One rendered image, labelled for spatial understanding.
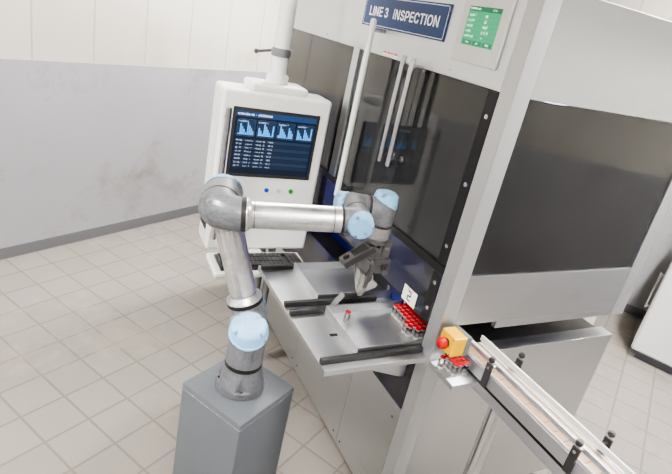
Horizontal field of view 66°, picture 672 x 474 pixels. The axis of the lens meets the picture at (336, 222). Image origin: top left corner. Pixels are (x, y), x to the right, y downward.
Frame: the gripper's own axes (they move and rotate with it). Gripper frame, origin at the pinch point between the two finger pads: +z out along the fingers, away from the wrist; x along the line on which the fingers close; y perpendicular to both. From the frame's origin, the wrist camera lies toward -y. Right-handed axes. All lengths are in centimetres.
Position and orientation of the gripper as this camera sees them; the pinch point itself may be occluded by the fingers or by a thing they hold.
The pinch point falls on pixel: (357, 292)
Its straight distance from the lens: 172.3
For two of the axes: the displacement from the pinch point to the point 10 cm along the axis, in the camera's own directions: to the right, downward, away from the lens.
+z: -2.0, 9.1, 3.6
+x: -4.2, -4.1, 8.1
